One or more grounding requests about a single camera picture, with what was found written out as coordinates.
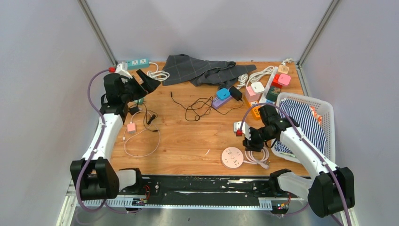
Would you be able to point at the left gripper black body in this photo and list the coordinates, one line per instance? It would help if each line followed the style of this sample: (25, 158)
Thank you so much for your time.
(132, 90)

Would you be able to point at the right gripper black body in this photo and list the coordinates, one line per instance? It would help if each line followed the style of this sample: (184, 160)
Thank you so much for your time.
(257, 140)

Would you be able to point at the black plug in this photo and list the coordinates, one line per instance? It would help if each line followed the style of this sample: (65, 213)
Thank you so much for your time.
(133, 110)

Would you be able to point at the teal power strip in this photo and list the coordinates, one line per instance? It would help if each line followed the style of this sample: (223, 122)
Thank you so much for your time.
(137, 64)

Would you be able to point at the round pink power socket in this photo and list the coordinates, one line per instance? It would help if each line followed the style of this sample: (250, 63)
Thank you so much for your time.
(232, 158)

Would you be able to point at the pink USB charger plug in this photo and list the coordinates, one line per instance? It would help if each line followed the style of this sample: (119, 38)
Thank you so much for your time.
(131, 128)

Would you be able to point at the black power adapter brick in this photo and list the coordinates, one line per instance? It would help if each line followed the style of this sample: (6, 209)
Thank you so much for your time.
(235, 93)

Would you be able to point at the purple USB power strip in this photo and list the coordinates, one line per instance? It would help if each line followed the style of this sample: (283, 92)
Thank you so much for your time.
(217, 102)

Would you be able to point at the blue square plug adapter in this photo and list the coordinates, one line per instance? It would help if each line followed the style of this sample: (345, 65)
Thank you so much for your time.
(223, 94)

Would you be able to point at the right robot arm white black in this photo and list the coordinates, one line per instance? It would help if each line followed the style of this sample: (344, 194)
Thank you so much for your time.
(330, 188)

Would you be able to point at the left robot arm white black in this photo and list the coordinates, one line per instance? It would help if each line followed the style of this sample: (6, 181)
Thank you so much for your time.
(93, 176)

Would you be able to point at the pink cube socket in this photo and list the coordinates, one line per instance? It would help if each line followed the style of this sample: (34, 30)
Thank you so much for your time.
(250, 95)

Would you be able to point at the dark green plug adapter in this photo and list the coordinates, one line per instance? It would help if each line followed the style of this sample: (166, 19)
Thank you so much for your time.
(273, 93)

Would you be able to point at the white square plug adapter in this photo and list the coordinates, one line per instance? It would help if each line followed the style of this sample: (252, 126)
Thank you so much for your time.
(257, 87)

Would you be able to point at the red plug adapter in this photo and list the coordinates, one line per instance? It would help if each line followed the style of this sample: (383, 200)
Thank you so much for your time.
(275, 81)

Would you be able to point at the pink square plug adapter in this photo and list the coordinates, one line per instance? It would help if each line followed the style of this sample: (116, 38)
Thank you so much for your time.
(284, 79)

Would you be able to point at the orange power strip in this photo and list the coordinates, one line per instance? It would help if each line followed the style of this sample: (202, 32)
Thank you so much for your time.
(255, 113)

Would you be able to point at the dark grey checked cloth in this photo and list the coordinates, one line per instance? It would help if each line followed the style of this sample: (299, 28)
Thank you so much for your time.
(183, 68)

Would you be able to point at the long white power strip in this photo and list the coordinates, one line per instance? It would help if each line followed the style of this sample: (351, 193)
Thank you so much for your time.
(267, 87)

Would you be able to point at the blue white striped cloth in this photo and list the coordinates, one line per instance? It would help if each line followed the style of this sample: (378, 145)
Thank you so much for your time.
(304, 116)

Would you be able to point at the white plastic basket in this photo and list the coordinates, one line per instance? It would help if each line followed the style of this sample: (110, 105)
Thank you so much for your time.
(323, 111)

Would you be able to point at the beige tag adapter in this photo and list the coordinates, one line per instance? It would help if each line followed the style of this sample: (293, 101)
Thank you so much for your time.
(282, 69)

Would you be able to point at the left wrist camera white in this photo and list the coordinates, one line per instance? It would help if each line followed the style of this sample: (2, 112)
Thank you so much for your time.
(122, 69)

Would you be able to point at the black mounting base rail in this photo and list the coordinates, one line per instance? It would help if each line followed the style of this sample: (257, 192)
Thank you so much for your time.
(218, 191)

